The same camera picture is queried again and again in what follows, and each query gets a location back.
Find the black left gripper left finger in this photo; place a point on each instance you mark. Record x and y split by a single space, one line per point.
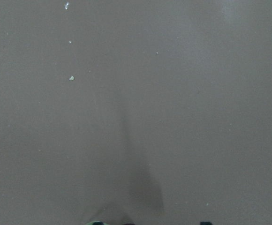
95 223

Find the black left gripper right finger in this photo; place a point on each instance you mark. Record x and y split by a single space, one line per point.
205 223

